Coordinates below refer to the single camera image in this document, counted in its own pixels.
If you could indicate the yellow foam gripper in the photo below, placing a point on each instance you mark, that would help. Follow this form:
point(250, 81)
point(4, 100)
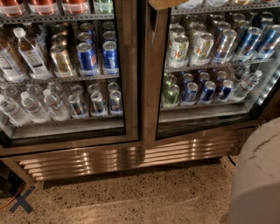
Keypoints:
point(163, 3)

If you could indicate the glass fridge door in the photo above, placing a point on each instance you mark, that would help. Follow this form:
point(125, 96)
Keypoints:
point(151, 87)
point(68, 23)

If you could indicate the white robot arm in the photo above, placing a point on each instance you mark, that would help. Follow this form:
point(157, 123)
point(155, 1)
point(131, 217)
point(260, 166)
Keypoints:
point(255, 192)

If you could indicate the white 7up can left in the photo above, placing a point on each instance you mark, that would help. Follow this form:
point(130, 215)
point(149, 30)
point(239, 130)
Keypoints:
point(178, 55)

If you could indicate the white 7up can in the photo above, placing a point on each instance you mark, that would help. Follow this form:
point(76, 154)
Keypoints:
point(178, 55)
point(202, 48)

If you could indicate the white 7up can right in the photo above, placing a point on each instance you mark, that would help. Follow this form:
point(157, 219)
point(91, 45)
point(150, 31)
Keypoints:
point(202, 48)

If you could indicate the blue Pepsi can right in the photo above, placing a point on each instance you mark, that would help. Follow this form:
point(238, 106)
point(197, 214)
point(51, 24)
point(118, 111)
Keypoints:
point(110, 61)

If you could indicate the blue pepsi can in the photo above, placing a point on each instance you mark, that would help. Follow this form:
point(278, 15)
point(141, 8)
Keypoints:
point(87, 59)
point(110, 61)

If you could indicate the silver blue energy can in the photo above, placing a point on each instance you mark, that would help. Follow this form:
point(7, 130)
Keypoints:
point(268, 43)
point(224, 45)
point(247, 44)

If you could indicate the blue Pepsi can left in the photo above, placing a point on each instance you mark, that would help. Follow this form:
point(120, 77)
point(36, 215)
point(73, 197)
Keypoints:
point(87, 59)

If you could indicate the green soda can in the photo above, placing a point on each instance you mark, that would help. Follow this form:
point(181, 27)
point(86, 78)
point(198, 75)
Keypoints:
point(171, 96)

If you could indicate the silver diet cola can right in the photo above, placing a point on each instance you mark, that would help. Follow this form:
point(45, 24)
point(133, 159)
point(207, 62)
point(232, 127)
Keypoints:
point(115, 102)

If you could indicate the silver diet cola can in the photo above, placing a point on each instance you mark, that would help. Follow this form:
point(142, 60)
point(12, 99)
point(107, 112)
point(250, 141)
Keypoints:
point(78, 108)
point(115, 102)
point(99, 107)

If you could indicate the gold soda can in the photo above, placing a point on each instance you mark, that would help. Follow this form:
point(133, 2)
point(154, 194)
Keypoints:
point(61, 59)

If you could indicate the water bottle right compartment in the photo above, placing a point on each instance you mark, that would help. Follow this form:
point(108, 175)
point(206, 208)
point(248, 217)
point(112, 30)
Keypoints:
point(246, 85)

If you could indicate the silver diet cola can middle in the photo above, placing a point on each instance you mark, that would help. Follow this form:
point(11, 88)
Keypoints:
point(99, 107)

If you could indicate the silver diet cola can left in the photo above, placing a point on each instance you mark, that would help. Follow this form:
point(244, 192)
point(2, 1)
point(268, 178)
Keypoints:
point(78, 108)

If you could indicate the iced tea bottle white cap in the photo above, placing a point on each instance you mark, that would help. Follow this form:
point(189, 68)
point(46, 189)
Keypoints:
point(32, 54)

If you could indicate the water bottle right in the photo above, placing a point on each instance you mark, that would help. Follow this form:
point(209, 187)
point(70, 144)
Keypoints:
point(55, 105)

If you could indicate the water bottle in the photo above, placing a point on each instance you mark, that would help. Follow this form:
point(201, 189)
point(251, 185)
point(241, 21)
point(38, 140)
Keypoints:
point(13, 110)
point(35, 109)
point(55, 105)

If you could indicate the iced tea bottle far left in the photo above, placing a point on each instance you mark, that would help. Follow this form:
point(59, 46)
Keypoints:
point(11, 64)

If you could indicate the water bottle middle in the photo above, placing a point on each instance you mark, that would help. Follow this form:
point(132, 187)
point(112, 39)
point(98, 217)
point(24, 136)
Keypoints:
point(35, 109)

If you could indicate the water bottle far left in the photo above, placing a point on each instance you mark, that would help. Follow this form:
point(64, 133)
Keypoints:
point(13, 110)

